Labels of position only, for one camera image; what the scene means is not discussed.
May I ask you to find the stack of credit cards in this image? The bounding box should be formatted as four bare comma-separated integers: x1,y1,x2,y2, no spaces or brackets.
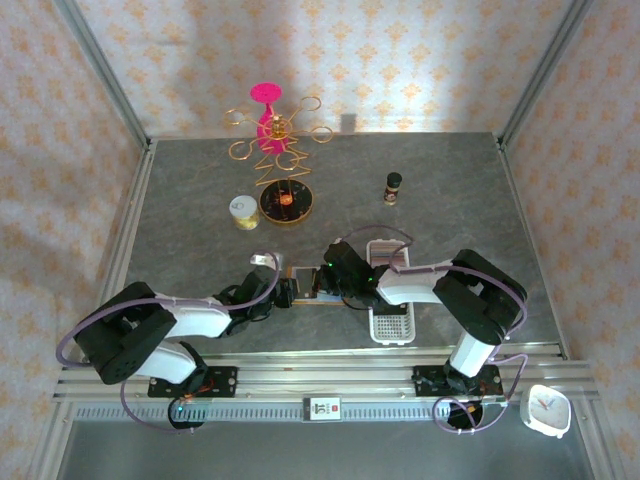
370,243,409,266

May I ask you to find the small spice bottle black cap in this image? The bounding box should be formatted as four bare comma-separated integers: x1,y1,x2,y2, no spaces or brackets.
383,171,404,207

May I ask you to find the aluminium table edge rail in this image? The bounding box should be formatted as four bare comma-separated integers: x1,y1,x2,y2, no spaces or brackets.
27,139,159,480
494,133,619,480

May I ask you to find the yellow tin can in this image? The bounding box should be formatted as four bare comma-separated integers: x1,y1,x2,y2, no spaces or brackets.
228,194,261,231

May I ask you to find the aluminium frame post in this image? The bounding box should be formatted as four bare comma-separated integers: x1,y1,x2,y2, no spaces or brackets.
52,0,154,151
498,0,597,146

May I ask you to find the gold wire stand black base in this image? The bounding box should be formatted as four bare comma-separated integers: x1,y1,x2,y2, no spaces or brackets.
222,94,335,227

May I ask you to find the pink plastic stemmed glass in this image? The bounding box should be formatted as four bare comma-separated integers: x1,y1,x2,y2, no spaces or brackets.
249,81,292,154

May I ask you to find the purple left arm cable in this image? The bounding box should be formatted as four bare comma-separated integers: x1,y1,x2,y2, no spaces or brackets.
55,251,281,435

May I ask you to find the white square alarm clock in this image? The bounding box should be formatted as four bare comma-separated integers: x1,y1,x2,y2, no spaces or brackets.
519,383,573,440

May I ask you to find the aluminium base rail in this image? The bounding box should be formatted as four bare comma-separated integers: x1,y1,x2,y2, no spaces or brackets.
52,344,597,404

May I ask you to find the white plastic mesh basket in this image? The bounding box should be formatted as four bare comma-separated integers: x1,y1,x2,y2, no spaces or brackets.
366,239,418,345

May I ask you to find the silver mirror credit card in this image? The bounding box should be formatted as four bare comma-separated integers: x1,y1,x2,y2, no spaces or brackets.
293,267,318,300

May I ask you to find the white label tag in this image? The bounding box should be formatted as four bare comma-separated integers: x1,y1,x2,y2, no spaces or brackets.
302,396,343,424

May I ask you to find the grey slotted cable duct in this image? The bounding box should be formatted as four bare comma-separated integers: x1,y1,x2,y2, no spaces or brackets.
74,402,526,425

